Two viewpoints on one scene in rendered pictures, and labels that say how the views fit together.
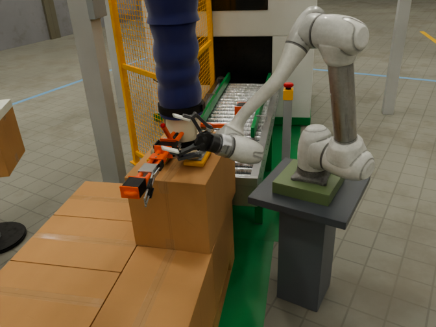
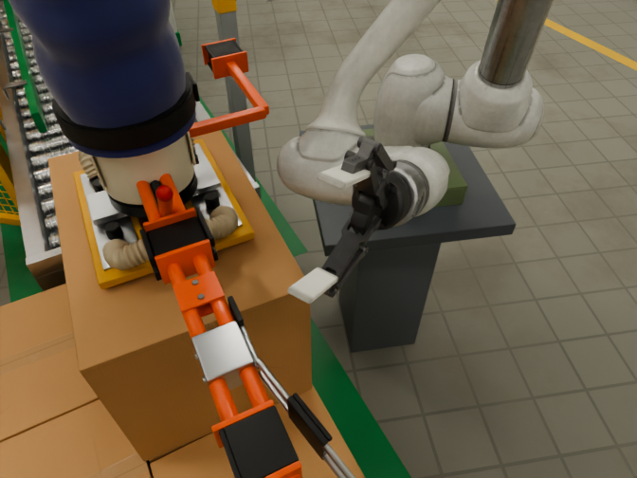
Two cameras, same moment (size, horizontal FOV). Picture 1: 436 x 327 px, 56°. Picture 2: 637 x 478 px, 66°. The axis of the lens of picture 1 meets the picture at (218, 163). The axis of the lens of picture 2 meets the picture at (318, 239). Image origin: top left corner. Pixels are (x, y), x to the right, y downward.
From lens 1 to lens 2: 1.24 m
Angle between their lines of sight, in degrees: 37
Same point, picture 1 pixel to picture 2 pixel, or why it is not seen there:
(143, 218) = (156, 415)
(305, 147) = (410, 111)
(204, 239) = (301, 374)
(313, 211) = (452, 224)
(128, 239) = (116, 459)
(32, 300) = not seen: outside the picture
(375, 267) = not seen: hidden behind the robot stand
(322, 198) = (454, 194)
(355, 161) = (529, 114)
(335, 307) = (428, 321)
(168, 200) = not seen: hidden behind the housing
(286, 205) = (404, 232)
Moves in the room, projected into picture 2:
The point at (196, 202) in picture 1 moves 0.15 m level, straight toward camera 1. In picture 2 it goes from (288, 325) to (345, 376)
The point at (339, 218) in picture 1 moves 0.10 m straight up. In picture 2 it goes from (500, 220) to (511, 191)
